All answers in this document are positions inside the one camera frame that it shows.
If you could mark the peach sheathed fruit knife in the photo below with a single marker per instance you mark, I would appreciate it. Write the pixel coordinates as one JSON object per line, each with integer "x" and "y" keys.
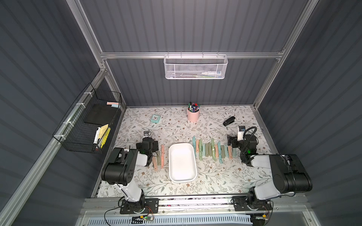
{"x": 154, "y": 161}

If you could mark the olive folding fruit knife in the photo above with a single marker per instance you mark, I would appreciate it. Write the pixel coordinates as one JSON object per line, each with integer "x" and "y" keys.
{"x": 206, "y": 150}

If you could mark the white wire mesh basket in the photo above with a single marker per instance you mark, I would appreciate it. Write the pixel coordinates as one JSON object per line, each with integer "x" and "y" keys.
{"x": 195, "y": 67}

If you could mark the teal sheathed fruit knife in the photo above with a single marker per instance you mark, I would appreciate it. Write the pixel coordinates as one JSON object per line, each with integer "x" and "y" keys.
{"x": 226, "y": 151}

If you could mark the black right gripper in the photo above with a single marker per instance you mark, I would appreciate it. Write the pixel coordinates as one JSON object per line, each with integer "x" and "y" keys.
{"x": 233, "y": 141}

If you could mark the mint folding fruit knife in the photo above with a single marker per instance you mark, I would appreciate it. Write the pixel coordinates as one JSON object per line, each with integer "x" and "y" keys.
{"x": 234, "y": 152}

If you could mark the peach folding fruit knife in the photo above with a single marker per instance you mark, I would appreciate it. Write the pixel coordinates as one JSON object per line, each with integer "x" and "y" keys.
{"x": 216, "y": 151}

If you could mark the black notebook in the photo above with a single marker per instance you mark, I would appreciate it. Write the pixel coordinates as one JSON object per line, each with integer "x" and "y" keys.
{"x": 100, "y": 115}

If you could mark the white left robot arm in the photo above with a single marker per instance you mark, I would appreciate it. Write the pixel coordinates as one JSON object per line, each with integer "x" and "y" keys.
{"x": 120, "y": 168}

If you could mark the light green fruit knife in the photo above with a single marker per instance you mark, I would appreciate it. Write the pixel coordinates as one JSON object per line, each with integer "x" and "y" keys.
{"x": 213, "y": 149}

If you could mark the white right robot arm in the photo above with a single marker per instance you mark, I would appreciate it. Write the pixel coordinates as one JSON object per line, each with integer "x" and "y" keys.
{"x": 287, "y": 172}

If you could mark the teal ceramic sheathed knife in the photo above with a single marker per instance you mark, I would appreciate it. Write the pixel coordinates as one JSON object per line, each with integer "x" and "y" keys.
{"x": 220, "y": 152}

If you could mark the black stapler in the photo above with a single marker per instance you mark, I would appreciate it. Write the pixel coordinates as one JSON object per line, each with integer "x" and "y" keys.
{"x": 229, "y": 121}

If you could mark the light blue folding knife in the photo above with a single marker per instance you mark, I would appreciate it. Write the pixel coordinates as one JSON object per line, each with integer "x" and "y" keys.
{"x": 203, "y": 150}

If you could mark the black wire wall basket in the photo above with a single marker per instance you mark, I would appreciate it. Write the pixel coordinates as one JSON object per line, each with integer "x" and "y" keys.
{"x": 75, "y": 135}

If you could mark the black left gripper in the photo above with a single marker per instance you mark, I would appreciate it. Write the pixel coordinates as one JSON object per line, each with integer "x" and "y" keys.
{"x": 154, "y": 147}

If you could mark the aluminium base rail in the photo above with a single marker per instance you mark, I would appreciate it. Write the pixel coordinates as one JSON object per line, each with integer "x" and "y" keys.
{"x": 233, "y": 202}

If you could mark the yellow highlighter pack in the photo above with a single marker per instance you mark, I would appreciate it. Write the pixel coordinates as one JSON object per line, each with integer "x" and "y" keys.
{"x": 104, "y": 135}

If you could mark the pink fruit knife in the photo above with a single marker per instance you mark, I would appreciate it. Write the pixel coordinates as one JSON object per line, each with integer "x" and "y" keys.
{"x": 162, "y": 156}

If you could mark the pink pen cup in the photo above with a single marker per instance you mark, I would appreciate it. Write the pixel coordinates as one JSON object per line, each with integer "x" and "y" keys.
{"x": 193, "y": 116}

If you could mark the white oval storage box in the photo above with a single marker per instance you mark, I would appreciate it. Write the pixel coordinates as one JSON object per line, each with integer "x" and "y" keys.
{"x": 182, "y": 163}

